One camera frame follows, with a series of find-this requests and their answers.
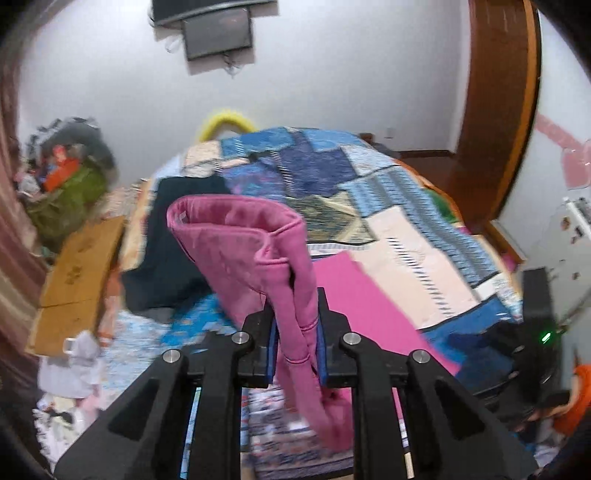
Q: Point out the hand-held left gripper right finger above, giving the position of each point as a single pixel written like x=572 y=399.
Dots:
x=322 y=364

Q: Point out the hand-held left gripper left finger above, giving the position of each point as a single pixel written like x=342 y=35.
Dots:
x=272 y=355

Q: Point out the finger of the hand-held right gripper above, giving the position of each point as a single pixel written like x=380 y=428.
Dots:
x=489 y=344

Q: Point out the pink pants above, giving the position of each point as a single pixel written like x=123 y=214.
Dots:
x=258 y=258

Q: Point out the person's right forearm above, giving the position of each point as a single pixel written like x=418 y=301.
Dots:
x=579 y=401

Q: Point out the black pants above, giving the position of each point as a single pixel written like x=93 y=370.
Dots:
x=161 y=258

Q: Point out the white side table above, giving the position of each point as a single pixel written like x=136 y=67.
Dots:
x=577 y=226

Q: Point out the blue patchwork blanket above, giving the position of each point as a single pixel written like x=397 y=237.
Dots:
x=406 y=221

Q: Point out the orange patterned bedsheet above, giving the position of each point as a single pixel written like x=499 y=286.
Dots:
x=131 y=212

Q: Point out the white cloth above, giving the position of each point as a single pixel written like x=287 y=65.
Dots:
x=71 y=364

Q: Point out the wooden lap desk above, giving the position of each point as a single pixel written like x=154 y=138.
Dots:
x=74 y=277

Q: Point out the yellow curved foam tube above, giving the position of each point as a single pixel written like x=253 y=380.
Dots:
x=226 y=121

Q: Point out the clutter pile with green bag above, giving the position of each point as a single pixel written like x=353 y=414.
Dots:
x=69 y=203

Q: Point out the grey neck pillow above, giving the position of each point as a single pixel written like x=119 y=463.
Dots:
x=92 y=143

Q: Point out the orange box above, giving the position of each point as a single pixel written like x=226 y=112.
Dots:
x=62 y=168

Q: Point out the striped brown curtain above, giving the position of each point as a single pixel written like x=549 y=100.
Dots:
x=18 y=221

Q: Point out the white wall socket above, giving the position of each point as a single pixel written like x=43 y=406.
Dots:
x=389 y=133

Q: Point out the small black wall monitor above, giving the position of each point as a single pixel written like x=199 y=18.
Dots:
x=217 y=34

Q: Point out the black wall television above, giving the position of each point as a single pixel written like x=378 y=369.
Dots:
x=207 y=7

